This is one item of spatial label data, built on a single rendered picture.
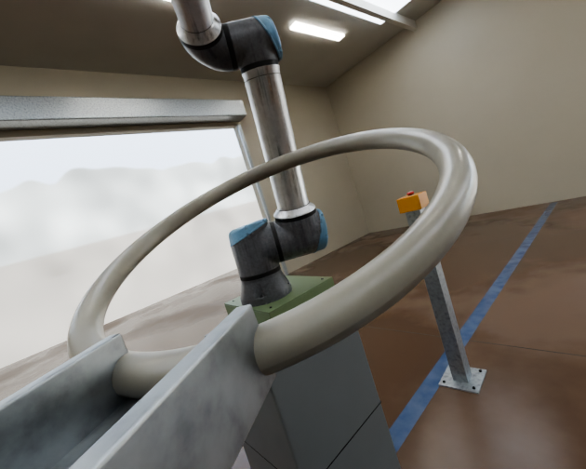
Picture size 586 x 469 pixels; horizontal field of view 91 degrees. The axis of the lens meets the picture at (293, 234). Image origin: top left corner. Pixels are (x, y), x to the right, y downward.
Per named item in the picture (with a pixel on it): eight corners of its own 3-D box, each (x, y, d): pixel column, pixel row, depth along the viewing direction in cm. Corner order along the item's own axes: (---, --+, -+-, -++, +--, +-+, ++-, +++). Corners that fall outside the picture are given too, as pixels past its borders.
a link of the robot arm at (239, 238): (240, 271, 111) (227, 227, 109) (283, 259, 112) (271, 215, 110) (236, 280, 95) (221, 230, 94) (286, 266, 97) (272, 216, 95)
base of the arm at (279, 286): (232, 303, 106) (224, 278, 105) (272, 285, 118) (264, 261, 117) (260, 309, 91) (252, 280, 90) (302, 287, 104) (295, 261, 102)
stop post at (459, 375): (486, 371, 162) (435, 185, 153) (478, 394, 148) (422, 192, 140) (449, 365, 176) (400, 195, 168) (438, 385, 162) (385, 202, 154)
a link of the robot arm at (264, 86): (281, 251, 113) (221, 33, 87) (323, 239, 115) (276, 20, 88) (286, 268, 99) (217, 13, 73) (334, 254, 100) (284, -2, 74)
